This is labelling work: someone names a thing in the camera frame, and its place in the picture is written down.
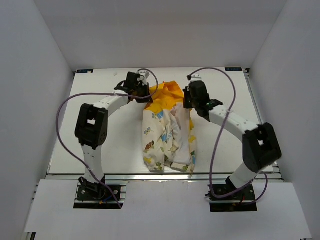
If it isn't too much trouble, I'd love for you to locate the yellow cream printed child jacket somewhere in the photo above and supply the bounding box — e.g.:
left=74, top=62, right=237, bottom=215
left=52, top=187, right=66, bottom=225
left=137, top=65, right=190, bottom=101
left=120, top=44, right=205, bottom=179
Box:
left=142, top=81, right=197, bottom=174

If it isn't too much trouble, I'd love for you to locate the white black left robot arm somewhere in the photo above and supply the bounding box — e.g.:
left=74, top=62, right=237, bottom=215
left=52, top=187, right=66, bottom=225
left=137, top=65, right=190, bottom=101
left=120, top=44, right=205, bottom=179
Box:
left=75, top=70, right=153, bottom=200

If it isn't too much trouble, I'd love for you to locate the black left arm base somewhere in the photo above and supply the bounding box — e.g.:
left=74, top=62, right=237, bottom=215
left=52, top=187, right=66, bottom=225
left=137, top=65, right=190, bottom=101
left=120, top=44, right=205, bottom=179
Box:
left=73, top=177, right=126, bottom=210

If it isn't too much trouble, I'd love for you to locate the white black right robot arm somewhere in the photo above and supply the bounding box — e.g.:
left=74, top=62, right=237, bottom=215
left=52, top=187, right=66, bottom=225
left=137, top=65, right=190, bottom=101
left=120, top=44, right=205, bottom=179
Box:
left=183, top=80, right=282, bottom=200

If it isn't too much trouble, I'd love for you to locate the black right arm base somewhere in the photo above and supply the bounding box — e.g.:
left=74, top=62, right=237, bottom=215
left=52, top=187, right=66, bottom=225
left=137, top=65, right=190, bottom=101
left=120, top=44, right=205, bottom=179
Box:
left=205, top=182, right=258, bottom=213

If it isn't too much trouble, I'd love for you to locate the blue label sticker right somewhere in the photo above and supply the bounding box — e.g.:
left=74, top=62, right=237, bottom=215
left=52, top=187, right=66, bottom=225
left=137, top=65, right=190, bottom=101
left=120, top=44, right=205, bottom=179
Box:
left=224, top=67, right=243, bottom=72

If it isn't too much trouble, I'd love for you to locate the blue label sticker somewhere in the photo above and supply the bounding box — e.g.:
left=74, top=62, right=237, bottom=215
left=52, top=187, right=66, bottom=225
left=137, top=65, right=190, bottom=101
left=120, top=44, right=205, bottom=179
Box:
left=224, top=67, right=243, bottom=72
left=76, top=69, right=94, bottom=74

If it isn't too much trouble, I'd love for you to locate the blue label sticker left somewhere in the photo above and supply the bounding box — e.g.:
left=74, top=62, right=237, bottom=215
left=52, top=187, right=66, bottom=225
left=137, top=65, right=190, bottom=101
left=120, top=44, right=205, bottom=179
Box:
left=76, top=69, right=94, bottom=74

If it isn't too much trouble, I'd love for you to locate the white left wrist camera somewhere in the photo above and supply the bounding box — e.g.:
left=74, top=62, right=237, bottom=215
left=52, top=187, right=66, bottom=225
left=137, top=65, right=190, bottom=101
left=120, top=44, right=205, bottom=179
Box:
left=137, top=70, right=150, bottom=86

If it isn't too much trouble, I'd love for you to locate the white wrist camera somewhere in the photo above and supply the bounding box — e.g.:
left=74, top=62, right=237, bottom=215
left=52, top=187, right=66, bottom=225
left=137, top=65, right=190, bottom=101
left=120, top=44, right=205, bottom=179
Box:
left=187, top=74, right=202, bottom=83
left=137, top=70, right=150, bottom=86

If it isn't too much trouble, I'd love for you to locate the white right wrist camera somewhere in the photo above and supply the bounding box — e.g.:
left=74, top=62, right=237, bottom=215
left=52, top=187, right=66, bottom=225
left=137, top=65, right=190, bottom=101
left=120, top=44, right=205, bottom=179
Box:
left=187, top=74, right=202, bottom=83

